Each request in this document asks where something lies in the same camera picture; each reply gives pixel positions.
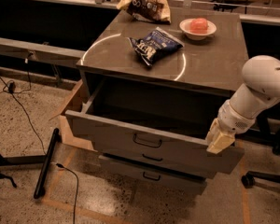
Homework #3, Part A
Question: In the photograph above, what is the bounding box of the grey bottom drawer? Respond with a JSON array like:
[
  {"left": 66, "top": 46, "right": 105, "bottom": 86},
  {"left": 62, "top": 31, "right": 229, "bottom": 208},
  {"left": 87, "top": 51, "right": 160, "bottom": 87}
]
[{"left": 99, "top": 155, "right": 207, "bottom": 195}]

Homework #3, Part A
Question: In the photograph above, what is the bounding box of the grey drawer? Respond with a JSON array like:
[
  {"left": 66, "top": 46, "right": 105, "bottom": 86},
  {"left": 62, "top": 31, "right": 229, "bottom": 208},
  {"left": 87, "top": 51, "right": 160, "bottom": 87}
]
[
  {"left": 65, "top": 78, "right": 244, "bottom": 174},
  {"left": 101, "top": 147, "right": 217, "bottom": 179},
  {"left": 99, "top": 155, "right": 207, "bottom": 195}
]

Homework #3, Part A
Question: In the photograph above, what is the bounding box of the black chair base with caster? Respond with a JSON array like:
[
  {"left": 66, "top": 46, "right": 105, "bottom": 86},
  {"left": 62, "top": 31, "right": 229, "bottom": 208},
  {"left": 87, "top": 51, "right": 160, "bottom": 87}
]
[{"left": 241, "top": 171, "right": 280, "bottom": 189}]

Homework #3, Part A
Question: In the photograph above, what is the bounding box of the black table leg base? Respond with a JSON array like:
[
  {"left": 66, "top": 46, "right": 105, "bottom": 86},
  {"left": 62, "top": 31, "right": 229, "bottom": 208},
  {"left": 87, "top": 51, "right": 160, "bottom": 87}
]
[{"left": 0, "top": 128, "right": 61, "bottom": 199}]

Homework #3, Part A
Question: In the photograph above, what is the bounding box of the blue chip bag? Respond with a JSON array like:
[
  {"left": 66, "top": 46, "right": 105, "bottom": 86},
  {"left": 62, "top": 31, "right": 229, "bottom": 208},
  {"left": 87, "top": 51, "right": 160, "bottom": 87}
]
[{"left": 128, "top": 27, "right": 184, "bottom": 67}]

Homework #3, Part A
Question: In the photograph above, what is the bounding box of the black cable on floor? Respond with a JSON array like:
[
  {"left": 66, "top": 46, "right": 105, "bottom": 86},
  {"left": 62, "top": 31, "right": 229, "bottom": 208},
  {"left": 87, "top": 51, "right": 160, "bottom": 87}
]
[{"left": 55, "top": 162, "right": 80, "bottom": 224}]

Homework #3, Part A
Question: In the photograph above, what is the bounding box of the grey metal drawer cabinet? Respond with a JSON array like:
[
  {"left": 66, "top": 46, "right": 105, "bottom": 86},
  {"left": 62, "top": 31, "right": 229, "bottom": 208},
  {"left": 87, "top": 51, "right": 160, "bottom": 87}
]
[{"left": 76, "top": 7, "right": 250, "bottom": 145}]

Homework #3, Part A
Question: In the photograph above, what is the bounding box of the brown chip bag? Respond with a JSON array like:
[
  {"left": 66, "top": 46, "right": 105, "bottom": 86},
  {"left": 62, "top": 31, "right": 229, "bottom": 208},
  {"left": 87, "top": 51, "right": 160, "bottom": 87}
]
[{"left": 117, "top": 0, "right": 171, "bottom": 23}]

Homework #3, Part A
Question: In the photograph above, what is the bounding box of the white bowl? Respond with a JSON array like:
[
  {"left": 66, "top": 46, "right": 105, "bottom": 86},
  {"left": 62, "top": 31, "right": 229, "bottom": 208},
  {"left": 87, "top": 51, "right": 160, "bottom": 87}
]
[{"left": 179, "top": 19, "right": 217, "bottom": 41}]

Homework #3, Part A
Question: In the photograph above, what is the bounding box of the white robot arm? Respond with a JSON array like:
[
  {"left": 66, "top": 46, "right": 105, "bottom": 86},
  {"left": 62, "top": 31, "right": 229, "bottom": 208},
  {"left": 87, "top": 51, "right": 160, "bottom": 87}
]
[{"left": 205, "top": 55, "right": 280, "bottom": 154}]

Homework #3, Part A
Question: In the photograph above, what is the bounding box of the black cable with adapter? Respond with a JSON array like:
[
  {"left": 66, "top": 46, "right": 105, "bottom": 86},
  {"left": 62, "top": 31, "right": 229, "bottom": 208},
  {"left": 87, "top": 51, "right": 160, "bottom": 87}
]
[{"left": 0, "top": 51, "right": 47, "bottom": 156}]

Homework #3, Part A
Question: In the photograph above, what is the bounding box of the grey top drawer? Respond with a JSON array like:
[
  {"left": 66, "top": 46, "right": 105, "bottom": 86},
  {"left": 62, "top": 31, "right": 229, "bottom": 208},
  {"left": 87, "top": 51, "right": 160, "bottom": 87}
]
[{"left": 65, "top": 78, "right": 244, "bottom": 174}]

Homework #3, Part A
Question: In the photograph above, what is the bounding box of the grey middle drawer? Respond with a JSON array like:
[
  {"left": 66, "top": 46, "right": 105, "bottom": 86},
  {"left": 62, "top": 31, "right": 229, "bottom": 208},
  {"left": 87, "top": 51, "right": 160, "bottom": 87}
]
[{"left": 101, "top": 147, "right": 217, "bottom": 179}]

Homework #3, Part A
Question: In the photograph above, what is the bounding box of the grey metal bench rail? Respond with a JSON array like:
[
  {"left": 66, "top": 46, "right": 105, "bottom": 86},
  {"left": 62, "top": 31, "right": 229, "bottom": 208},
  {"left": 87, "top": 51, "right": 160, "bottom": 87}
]
[{"left": 0, "top": 37, "right": 84, "bottom": 68}]

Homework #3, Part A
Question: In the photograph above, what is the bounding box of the cardboard box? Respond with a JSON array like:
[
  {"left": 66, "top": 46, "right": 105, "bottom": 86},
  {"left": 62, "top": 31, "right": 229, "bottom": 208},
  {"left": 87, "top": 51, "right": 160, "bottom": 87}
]
[{"left": 49, "top": 79, "right": 96, "bottom": 152}]

